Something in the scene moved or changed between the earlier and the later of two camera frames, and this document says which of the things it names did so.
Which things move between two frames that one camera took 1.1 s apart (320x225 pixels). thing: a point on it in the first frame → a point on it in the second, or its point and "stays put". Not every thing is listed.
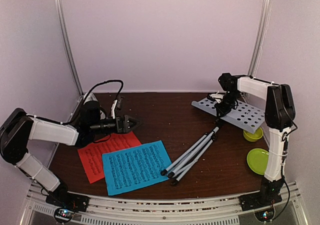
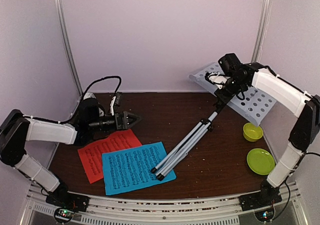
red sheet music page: x=91 y=153 stays put
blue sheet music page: x=135 y=167 stays put
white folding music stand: x=176 y=169 → x=183 y=147
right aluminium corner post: x=261 y=31 stays put
